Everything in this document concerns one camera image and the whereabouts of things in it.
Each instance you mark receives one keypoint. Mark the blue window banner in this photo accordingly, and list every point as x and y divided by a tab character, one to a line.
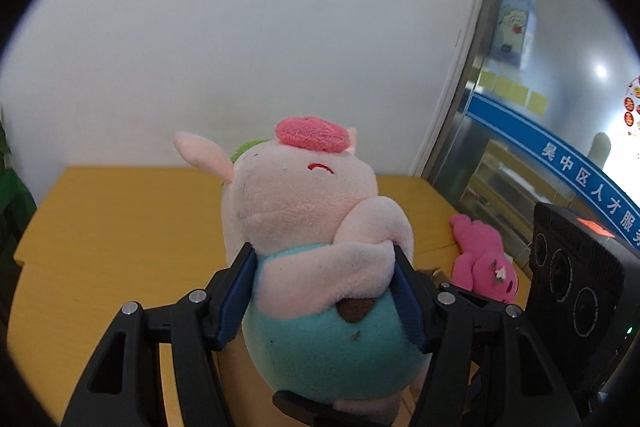
550	152

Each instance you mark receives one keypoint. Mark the cartoon sheep poster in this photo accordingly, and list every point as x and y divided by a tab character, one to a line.
515	27

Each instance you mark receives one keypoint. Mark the pig plush toy teal overalls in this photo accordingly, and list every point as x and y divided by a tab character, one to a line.
300	207

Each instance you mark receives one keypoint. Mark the yellow sticky note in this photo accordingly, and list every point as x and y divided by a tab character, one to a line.
537	102
487	79
511	92

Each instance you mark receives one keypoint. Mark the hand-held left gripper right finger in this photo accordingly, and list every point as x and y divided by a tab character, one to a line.
410	307

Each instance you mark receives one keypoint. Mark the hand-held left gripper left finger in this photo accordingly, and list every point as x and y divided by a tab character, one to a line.
235	302

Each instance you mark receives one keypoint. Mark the pink plush toy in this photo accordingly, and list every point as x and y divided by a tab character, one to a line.
480	257

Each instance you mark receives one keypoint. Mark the metal door frame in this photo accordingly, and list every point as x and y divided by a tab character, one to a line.
465	57

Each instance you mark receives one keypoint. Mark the wooden cabinet behind glass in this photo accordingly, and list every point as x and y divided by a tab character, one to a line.
505	187

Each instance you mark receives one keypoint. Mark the red round window stickers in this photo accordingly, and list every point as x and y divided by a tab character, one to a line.
631	107

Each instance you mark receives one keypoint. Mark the green table cloth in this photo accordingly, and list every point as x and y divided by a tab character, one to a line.
15	192

